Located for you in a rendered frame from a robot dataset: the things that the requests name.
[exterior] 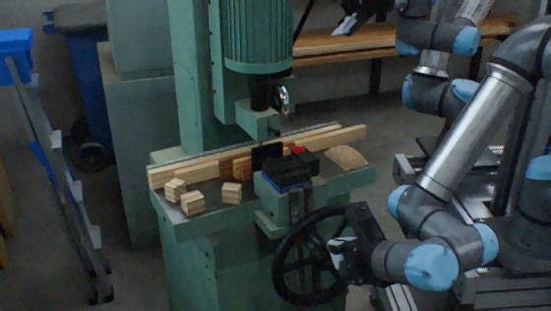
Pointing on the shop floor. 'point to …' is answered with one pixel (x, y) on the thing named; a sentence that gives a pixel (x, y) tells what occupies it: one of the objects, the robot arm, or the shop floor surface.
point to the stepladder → (53, 160)
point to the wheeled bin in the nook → (86, 79)
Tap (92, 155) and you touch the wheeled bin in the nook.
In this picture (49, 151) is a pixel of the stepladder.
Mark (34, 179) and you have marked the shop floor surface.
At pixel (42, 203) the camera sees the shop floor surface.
